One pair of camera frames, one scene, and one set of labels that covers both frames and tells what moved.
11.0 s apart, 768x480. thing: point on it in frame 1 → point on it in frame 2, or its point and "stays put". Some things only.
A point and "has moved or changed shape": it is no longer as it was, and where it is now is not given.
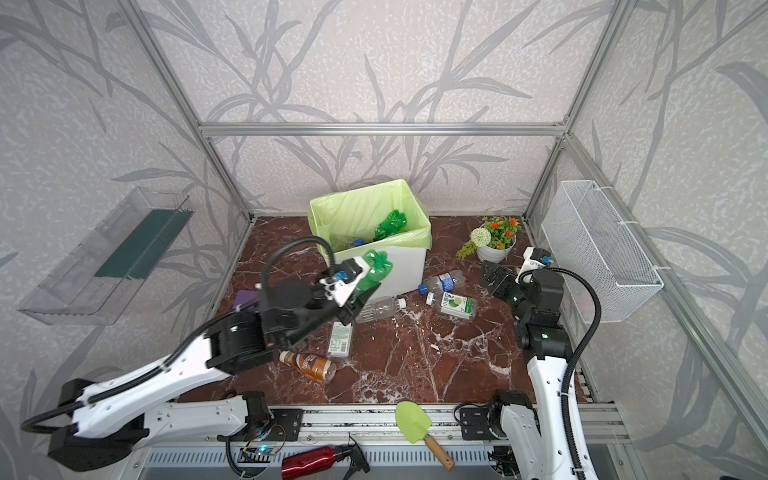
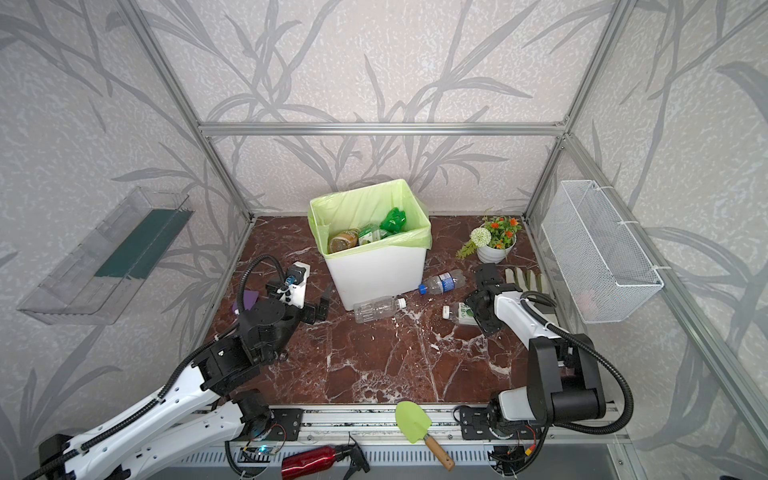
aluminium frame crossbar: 501,129 stays put
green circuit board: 256,454 stays put
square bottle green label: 458,306 has moved or changed shape
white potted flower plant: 491,241 stays put
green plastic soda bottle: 379,269 → 371,235
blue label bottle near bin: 444,282 stays put
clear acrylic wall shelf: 97,281 stays put
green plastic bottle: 394,222 stays put
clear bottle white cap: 379,308 stays put
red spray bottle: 317,459 stays put
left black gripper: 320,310 → 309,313
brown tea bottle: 315,365 → 346,240
